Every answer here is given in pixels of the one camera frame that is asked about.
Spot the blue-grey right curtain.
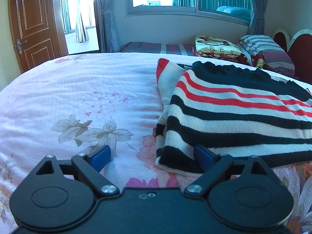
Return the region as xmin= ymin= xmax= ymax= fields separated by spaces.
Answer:
xmin=247 ymin=0 xmax=268 ymax=35

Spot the blue-grey curtain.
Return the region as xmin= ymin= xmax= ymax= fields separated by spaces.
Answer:
xmin=247 ymin=0 xmax=268 ymax=35
xmin=96 ymin=0 xmax=121 ymax=53

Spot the pink floral bed quilt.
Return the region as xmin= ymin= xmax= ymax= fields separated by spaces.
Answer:
xmin=1 ymin=53 xmax=311 ymax=233

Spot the metal door handle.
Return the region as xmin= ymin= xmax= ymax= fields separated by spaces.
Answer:
xmin=15 ymin=39 xmax=27 ymax=55

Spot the brown wooden door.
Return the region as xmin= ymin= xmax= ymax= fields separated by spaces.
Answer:
xmin=8 ymin=0 xmax=68 ymax=73

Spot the striped purple bed sheet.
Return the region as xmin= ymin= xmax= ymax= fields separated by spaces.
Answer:
xmin=121 ymin=41 xmax=300 ymax=80

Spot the striped cat sweater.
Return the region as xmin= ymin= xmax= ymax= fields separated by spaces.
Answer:
xmin=155 ymin=58 xmax=311 ymax=177

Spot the red patterned cloth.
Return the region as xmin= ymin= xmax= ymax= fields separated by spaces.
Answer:
xmin=251 ymin=54 xmax=270 ymax=70

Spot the blue-grey left curtain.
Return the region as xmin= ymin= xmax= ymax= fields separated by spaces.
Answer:
xmin=96 ymin=0 xmax=121 ymax=53

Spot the red heart-shaped headboard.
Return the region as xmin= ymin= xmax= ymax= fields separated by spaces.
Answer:
xmin=272 ymin=28 xmax=312 ymax=84

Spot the white sheer curtain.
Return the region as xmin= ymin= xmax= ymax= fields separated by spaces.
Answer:
xmin=75 ymin=0 xmax=89 ymax=43

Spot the striped pillow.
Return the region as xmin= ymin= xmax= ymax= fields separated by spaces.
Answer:
xmin=239 ymin=35 xmax=295 ymax=77

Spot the folded cartoon blanket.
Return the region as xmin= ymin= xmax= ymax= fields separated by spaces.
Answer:
xmin=194 ymin=35 xmax=249 ymax=65

